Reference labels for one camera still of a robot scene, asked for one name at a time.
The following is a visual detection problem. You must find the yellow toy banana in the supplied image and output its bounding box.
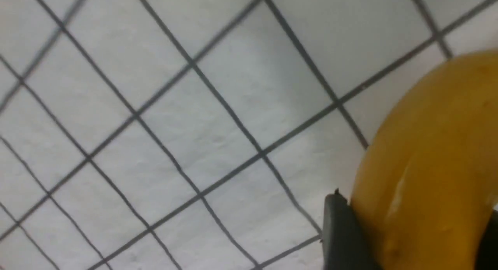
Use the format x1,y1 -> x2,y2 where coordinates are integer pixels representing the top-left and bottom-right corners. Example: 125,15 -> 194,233
351,49 -> 498,270

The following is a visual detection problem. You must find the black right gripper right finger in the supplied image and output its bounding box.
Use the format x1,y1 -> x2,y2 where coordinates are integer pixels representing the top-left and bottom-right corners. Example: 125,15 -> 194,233
475,210 -> 498,270

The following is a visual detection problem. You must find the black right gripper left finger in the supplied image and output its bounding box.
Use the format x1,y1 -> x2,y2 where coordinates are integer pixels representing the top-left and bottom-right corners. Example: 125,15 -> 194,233
321,189 -> 381,270

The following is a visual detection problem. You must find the white grid tablecloth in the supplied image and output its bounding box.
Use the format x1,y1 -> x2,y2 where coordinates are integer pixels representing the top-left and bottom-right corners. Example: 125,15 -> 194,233
1,0 -> 497,270

